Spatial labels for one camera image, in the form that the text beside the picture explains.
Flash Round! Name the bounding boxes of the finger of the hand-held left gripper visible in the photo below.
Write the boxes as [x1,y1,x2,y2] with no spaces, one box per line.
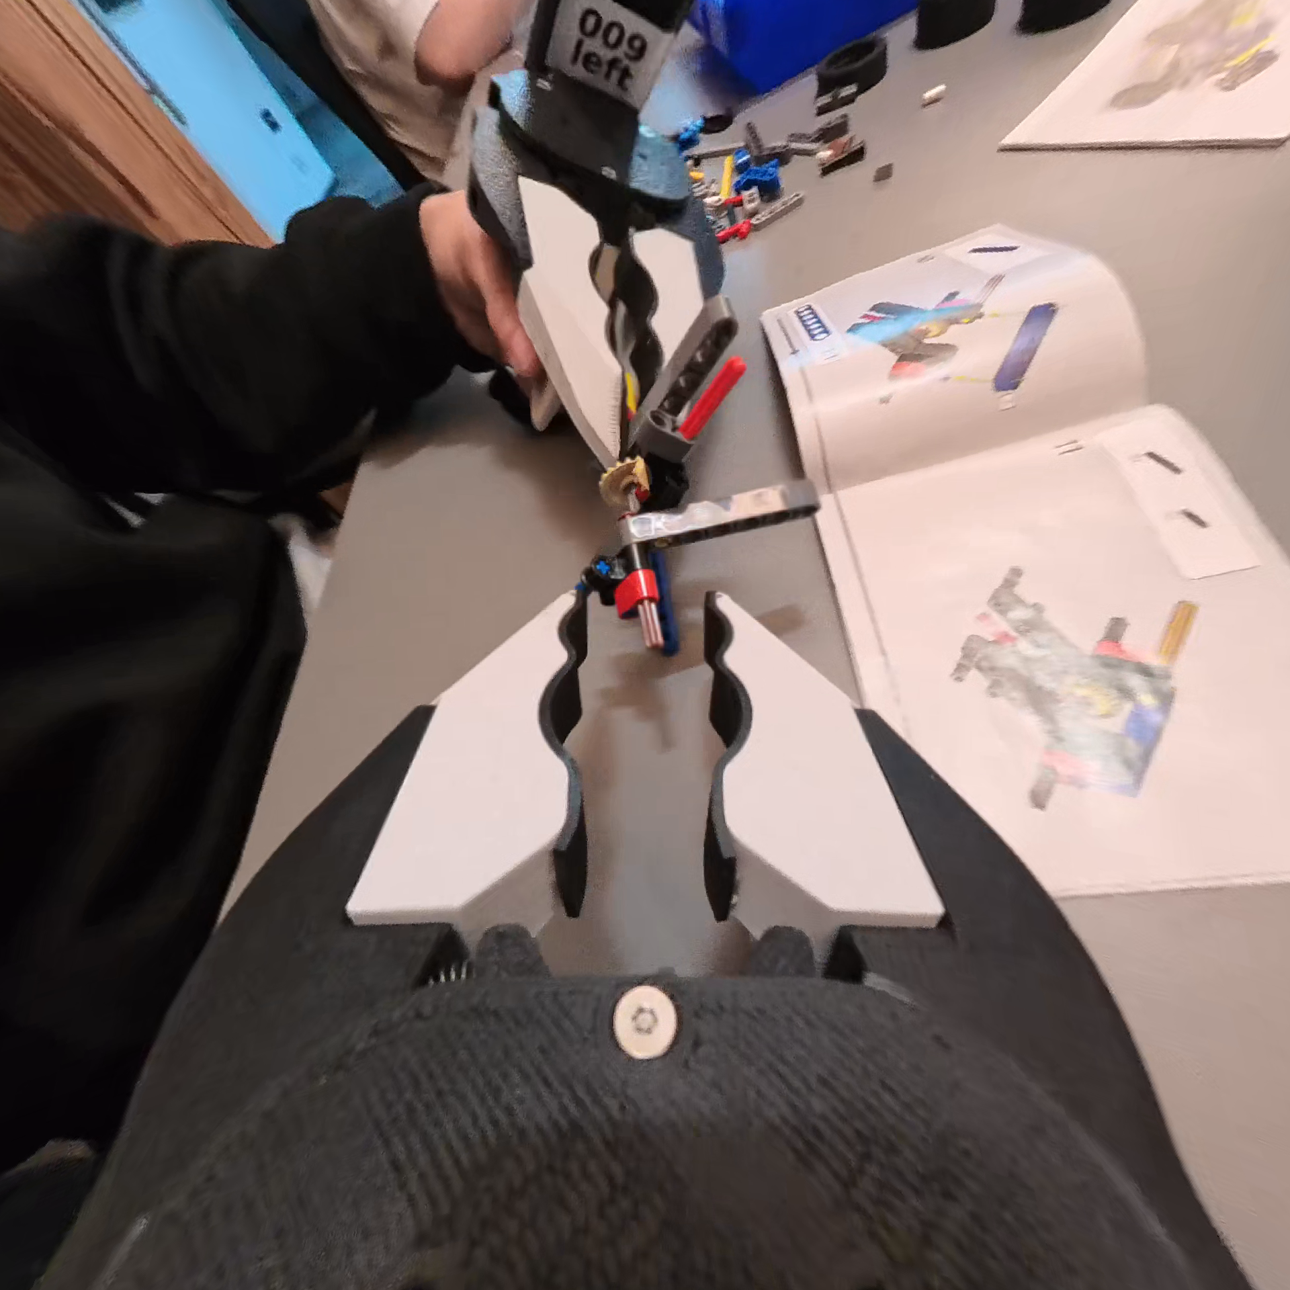
[517,176,651,472]
[594,226,713,418]

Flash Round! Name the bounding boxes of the black lego tyre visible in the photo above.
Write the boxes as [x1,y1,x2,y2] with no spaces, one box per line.
[1018,0,1112,36]
[912,0,999,52]
[815,34,891,98]

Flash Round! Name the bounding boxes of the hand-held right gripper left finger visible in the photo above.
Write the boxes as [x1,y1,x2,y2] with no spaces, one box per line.
[346,593,592,927]

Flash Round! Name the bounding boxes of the open instruction booklet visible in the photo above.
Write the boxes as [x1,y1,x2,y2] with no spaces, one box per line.
[761,224,1290,900]

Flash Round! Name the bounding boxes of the grey lego assembly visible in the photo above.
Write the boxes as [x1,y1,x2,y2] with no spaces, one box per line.
[580,295,822,658]

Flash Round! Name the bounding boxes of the pile of loose lego pieces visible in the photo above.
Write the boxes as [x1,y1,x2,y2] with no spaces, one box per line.
[674,109,870,249]

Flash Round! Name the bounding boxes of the person's black top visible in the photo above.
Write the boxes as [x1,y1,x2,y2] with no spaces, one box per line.
[0,422,310,1171]

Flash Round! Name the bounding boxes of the person's left hand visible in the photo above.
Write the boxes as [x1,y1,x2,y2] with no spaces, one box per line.
[419,190,553,405]

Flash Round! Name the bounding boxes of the blue plastic bin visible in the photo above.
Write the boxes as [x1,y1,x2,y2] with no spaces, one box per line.
[690,0,922,94]

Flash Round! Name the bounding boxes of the light blue box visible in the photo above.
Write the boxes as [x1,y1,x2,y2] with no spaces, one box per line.
[75,0,340,244]

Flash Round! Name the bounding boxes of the wooden cabinet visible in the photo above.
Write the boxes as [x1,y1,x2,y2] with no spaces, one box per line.
[0,0,277,249]

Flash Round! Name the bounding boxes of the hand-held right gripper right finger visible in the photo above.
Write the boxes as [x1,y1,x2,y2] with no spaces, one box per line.
[703,593,949,931]

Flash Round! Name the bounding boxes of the white printed instruction sheet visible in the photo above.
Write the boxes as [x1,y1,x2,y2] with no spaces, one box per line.
[999,0,1290,151]

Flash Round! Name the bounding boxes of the person's left forearm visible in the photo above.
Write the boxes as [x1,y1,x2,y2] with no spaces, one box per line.
[0,186,486,505]

